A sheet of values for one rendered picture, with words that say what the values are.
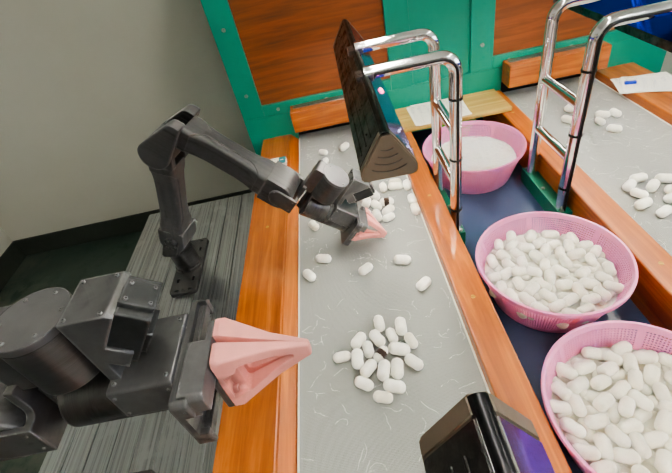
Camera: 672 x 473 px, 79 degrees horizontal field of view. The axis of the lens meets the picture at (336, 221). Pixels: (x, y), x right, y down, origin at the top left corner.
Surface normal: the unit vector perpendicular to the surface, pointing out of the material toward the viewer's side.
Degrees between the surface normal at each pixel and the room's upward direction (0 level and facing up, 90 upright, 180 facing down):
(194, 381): 1
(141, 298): 36
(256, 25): 90
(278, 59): 90
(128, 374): 1
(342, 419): 0
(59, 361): 90
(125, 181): 90
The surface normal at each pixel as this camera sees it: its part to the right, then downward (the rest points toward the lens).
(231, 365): 0.44, 0.51
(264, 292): -0.19, -0.76
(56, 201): 0.10, 0.62
